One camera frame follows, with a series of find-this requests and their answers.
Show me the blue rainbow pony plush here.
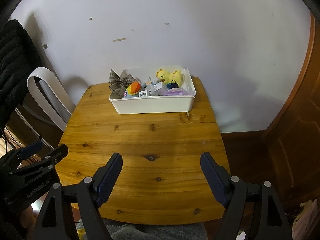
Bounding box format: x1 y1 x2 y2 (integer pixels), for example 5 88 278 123
124 81 142 98

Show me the grey plaid fabric bow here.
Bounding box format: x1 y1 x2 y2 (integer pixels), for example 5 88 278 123
109 69 136 98

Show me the white green small carton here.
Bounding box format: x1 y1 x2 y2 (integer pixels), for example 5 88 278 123
138 90 151 98

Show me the purple bunny plush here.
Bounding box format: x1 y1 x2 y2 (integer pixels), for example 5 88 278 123
164 88 189 96

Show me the white bear plush blue sweater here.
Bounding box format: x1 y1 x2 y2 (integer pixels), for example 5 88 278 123
144 77 161 96

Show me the blue floral drawstring pouch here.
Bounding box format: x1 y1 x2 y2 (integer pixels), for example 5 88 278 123
167 80 179 90

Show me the white text-printed box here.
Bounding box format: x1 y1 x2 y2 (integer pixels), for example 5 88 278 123
153 82 168 96

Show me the yellow chick plush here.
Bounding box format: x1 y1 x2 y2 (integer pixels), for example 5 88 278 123
156 69 182 87

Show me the brown wooden door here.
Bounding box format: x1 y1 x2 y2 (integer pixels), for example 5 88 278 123
221 12 320 230

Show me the white plastic storage bin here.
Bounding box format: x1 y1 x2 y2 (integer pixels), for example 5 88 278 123
109 65 196 114

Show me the black hanging jacket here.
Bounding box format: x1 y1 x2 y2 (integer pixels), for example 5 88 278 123
1 20 42 129

